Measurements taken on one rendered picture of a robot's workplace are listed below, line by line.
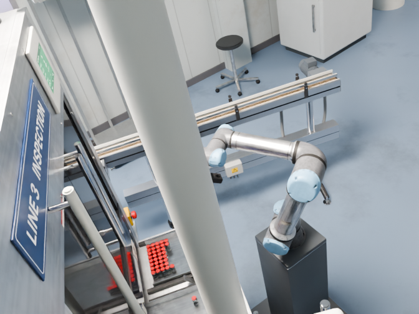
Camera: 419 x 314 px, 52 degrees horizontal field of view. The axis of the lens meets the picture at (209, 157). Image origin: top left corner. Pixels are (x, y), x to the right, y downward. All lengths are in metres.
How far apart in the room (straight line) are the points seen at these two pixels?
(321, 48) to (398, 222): 2.31
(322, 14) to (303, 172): 3.30
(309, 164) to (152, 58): 1.24
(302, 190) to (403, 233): 1.72
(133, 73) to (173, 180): 0.15
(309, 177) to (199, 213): 1.05
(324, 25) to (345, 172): 1.79
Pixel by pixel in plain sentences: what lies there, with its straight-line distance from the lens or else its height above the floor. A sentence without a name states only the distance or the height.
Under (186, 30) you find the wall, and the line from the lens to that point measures 4.84.
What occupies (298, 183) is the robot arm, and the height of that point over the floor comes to 1.38.
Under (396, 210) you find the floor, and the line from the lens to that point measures 3.38.
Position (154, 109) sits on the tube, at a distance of 0.46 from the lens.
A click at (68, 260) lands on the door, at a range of 1.08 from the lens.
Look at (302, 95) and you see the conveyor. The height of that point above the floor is 0.91.
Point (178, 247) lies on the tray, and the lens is 2.14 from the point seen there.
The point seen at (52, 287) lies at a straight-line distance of 0.91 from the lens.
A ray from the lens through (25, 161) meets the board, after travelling 0.97.
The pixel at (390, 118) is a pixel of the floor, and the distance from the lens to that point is 4.21.
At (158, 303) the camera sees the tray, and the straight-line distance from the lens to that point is 1.99.
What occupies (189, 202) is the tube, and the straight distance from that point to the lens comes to 0.55.
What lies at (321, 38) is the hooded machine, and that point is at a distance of 4.87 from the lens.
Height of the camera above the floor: 2.51
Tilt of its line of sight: 39 degrees down
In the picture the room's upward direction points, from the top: 15 degrees counter-clockwise
